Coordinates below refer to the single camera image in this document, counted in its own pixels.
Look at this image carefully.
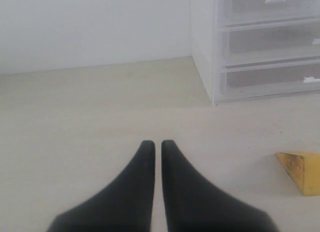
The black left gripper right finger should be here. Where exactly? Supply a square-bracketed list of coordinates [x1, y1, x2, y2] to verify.
[161, 140, 279, 232]

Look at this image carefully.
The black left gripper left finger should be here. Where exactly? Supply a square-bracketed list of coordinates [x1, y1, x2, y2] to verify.
[47, 140, 156, 232]

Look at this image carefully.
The yellow sponge wedge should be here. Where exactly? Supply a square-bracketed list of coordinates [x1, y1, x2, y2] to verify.
[275, 150, 320, 196]

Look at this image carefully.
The bottom wide clear drawer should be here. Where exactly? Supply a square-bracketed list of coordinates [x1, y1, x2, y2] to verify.
[219, 59, 320, 98]

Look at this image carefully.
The wide clear drawer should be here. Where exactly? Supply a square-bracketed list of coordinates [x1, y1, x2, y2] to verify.
[221, 21, 320, 65]
[219, 59, 320, 98]

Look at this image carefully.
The white plastic drawer cabinet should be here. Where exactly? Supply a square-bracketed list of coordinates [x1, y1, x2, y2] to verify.
[190, 0, 320, 105]

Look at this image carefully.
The middle wide clear drawer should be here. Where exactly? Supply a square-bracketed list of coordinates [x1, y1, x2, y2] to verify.
[221, 21, 320, 65]

